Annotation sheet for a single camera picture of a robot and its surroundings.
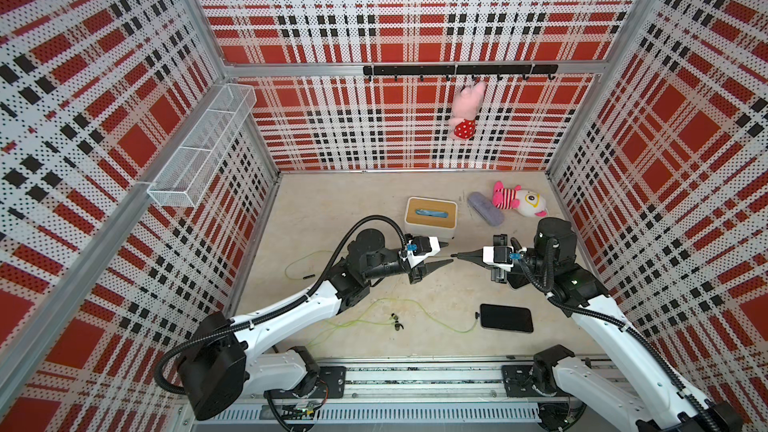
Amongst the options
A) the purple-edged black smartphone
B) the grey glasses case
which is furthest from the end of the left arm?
the grey glasses case

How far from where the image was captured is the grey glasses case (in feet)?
3.49

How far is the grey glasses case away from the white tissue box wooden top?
0.30 feet

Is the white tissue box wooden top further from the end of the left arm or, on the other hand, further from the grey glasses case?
the end of the left arm

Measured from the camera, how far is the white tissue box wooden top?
1020mm

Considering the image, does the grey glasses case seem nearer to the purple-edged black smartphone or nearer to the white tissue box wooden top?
the white tissue box wooden top

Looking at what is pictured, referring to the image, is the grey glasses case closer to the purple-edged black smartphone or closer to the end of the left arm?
the purple-edged black smartphone
